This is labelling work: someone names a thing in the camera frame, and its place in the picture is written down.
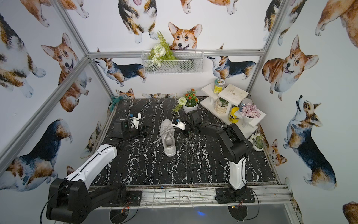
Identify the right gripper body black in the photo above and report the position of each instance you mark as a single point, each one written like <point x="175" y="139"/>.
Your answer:
<point x="186" y="127"/>

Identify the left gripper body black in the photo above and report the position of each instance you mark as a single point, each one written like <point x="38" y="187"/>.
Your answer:
<point x="140" y="131"/>

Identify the white sneaker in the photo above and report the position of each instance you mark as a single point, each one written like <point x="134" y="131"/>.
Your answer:
<point x="167" y="137"/>

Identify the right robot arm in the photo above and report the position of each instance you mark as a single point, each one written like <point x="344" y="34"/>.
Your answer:
<point x="234" y="145"/>

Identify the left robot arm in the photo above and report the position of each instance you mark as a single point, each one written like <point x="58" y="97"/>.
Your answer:
<point x="69" y="199"/>

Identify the white pot orange flowers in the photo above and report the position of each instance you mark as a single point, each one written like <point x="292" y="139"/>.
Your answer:
<point x="189" y="102"/>

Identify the cream bumpy pot plant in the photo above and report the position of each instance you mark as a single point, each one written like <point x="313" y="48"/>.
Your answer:
<point x="221" y="105"/>

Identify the yellow round container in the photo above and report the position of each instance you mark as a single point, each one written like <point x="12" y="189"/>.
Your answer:
<point x="232" y="117"/>

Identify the teal cloth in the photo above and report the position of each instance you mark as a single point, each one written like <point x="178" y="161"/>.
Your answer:
<point x="114" y="102"/>

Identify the clear jar yellow label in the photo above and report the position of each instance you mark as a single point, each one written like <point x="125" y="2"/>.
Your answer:
<point x="219" y="85"/>

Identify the blue white can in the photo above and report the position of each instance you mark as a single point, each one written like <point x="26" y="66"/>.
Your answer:
<point x="245" y="102"/>

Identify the pink flowers white pot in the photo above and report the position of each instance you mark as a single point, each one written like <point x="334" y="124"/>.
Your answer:
<point x="249" y="112"/>

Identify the small white flower pot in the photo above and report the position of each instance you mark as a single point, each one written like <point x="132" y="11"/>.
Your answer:
<point x="257" y="140"/>

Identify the white green artificial flowers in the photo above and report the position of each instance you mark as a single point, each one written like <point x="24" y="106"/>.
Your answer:
<point x="161" y="52"/>

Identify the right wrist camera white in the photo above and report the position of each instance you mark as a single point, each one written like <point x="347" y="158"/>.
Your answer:
<point x="179" y="124"/>

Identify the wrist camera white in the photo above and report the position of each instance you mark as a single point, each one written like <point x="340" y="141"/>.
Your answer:
<point x="135" y="118"/>
<point x="179" y="124"/>

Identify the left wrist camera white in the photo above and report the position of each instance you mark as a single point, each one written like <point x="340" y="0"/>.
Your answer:
<point x="135" y="118"/>

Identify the white wire basket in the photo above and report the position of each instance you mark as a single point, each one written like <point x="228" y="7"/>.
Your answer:
<point x="187" y="61"/>

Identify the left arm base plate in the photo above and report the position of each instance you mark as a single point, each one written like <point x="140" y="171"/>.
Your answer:
<point x="130" y="198"/>

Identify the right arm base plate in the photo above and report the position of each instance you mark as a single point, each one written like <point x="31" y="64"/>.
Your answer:
<point x="229" y="195"/>

